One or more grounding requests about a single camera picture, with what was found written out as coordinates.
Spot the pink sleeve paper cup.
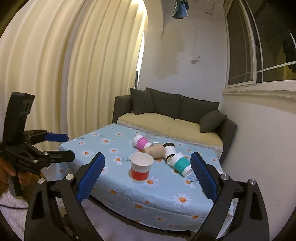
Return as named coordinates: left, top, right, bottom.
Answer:
left=132, top=134, right=152, bottom=150

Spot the dark grey sofa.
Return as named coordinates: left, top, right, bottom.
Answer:
left=112, top=88, right=237, bottom=163

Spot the black band white cup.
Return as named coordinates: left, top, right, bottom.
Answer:
left=163, top=142, right=177, bottom=164

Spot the blue daisy tablecloth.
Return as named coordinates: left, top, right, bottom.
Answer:
left=41, top=122, right=234, bottom=232

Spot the red sleeve paper cup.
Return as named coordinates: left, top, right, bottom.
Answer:
left=130, top=152, right=154, bottom=181

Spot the dark grey cushion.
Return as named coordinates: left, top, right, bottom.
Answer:
left=199, top=110, right=227, bottom=133
left=130, top=88, right=154, bottom=115

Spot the right dark grey cushion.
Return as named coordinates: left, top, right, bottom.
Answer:
left=199, top=110, right=227, bottom=133

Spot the brown kraft paper cup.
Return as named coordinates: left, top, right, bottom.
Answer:
left=143, top=144, right=165, bottom=159

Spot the left dark grey cushion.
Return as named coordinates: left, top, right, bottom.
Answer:
left=130, top=88, right=154, bottom=115

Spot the blue hanging cloth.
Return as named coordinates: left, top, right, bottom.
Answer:
left=172, top=0, right=189, bottom=20

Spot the person's left hand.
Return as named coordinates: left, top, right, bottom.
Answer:
left=0, top=158, right=40, bottom=186

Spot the cream curtain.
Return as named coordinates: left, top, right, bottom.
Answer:
left=1, top=1, right=148, bottom=138

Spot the teal sleeve paper cup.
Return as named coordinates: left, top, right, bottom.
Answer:
left=170, top=152, right=192, bottom=177

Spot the window with white frame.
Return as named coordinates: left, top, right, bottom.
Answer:
left=223, top=1, right=295, bottom=86

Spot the beige fluffy sofa cover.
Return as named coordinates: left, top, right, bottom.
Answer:
left=117, top=113, right=223, bottom=158

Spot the clear glass cup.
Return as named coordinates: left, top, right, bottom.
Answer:
left=146, top=133, right=162, bottom=145

